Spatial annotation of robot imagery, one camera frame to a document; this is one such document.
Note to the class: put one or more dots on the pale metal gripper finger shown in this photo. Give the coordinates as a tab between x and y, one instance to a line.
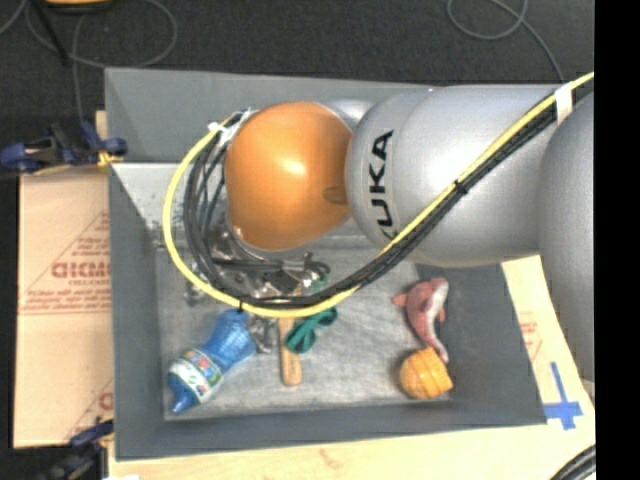
270	337
256	332

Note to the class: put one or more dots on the tan wooden stick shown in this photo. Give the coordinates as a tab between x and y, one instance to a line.
291	368

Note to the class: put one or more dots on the blue plastic bottle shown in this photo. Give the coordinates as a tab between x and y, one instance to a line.
220	353

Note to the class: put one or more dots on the grey metal bin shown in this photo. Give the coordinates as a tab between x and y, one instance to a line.
360	318

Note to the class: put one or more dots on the pink toy fish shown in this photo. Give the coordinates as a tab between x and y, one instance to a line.
425	308

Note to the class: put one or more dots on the yellow toy corn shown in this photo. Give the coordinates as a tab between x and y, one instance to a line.
425	374

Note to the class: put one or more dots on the brown cardboard board red print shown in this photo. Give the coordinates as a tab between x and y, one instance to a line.
60	318

